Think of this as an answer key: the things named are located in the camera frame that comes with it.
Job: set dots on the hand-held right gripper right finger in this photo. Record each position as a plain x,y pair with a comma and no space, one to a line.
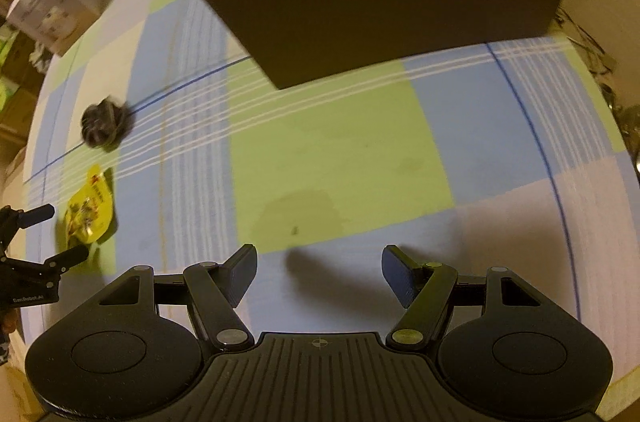
398,275

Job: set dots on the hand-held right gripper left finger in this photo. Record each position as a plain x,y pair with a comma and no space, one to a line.
243,273

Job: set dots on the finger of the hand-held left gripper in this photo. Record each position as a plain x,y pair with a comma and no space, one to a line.
36,214
68,258

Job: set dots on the yellow snack packet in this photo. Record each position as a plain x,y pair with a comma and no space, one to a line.
90,209

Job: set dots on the checkered blue green cloth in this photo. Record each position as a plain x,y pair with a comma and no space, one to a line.
325,142

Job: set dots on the white humidifier box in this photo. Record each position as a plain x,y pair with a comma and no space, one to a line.
55,7

